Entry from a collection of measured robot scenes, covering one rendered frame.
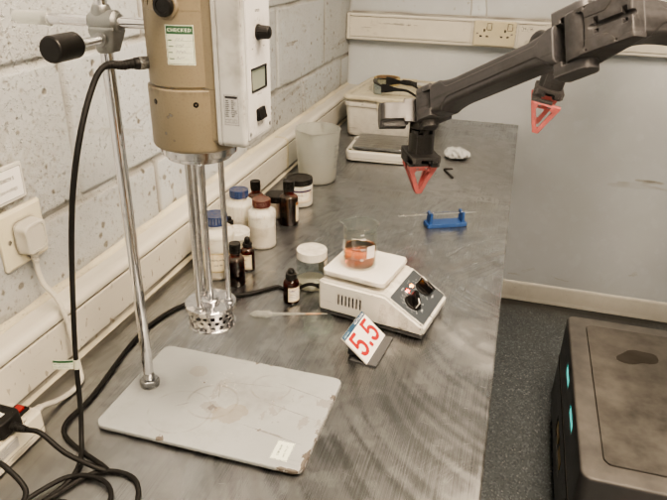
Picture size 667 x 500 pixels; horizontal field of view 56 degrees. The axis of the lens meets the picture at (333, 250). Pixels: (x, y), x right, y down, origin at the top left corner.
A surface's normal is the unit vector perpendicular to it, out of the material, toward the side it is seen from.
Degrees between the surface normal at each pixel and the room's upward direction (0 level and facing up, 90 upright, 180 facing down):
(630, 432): 0
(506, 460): 0
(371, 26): 90
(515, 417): 0
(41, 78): 90
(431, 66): 90
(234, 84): 90
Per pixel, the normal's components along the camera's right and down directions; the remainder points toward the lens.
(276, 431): 0.02, -0.90
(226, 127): -0.28, 0.41
